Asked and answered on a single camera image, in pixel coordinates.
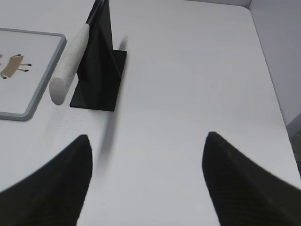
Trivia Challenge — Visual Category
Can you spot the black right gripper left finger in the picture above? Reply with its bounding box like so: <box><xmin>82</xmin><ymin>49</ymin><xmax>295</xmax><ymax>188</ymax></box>
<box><xmin>0</xmin><ymin>135</ymin><xmax>92</xmax><ymax>226</ymax></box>

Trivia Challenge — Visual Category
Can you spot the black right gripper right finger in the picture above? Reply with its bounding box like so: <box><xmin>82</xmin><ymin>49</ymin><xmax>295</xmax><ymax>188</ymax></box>
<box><xmin>202</xmin><ymin>132</ymin><xmax>301</xmax><ymax>226</ymax></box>

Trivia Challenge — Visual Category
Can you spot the cleaver knife with speckled handle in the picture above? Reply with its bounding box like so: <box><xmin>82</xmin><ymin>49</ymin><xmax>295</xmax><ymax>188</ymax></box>
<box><xmin>49</xmin><ymin>0</ymin><xmax>103</xmax><ymax>105</ymax></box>

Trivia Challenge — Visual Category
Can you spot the white cutting board grey rim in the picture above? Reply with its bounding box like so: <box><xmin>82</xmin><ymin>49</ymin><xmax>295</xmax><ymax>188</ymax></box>
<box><xmin>0</xmin><ymin>28</ymin><xmax>67</xmax><ymax>121</ymax></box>

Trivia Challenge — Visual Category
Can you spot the black knife stand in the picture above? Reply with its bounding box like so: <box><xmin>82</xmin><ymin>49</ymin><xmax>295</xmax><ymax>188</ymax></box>
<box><xmin>70</xmin><ymin>0</ymin><xmax>127</xmax><ymax>112</ymax></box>

